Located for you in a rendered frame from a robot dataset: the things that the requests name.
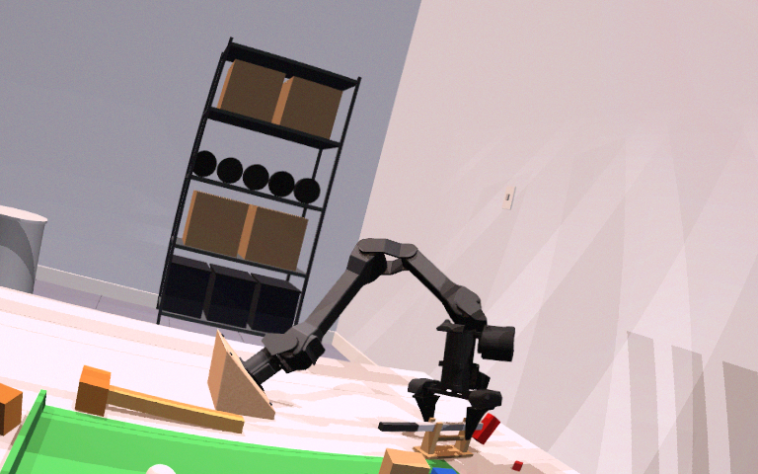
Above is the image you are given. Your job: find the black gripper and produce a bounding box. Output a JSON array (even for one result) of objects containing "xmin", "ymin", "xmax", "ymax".
[{"xmin": 408, "ymin": 355, "xmax": 503, "ymax": 440}]

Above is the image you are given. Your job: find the white golf ball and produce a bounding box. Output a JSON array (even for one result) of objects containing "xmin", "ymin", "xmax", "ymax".
[{"xmin": 146, "ymin": 464, "xmax": 176, "ymax": 474}]

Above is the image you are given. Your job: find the red putter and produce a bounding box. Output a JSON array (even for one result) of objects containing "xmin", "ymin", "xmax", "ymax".
[{"xmin": 377, "ymin": 413, "xmax": 500, "ymax": 444}]

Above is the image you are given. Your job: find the light green flat mat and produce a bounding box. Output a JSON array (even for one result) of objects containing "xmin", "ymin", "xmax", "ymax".
[{"xmin": 16, "ymin": 405, "xmax": 384, "ymax": 474}]

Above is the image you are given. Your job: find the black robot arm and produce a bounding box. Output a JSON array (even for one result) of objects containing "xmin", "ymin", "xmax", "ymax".
[{"xmin": 239, "ymin": 238, "xmax": 515, "ymax": 391}]

